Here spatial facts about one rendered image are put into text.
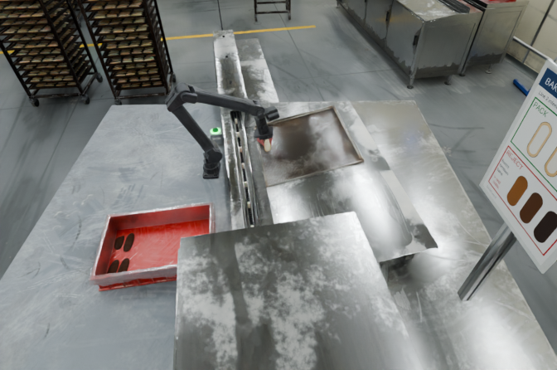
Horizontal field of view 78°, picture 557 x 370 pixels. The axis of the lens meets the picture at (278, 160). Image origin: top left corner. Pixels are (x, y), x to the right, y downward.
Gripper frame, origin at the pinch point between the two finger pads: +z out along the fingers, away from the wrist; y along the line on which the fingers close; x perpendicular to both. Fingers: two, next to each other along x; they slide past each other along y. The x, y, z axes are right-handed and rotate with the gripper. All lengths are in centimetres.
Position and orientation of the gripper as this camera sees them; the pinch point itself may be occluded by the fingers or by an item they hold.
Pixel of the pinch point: (267, 143)
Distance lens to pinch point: 192.1
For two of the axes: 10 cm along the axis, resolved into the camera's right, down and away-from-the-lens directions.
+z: 1.9, 7.1, 6.8
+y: -9.8, 1.5, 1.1
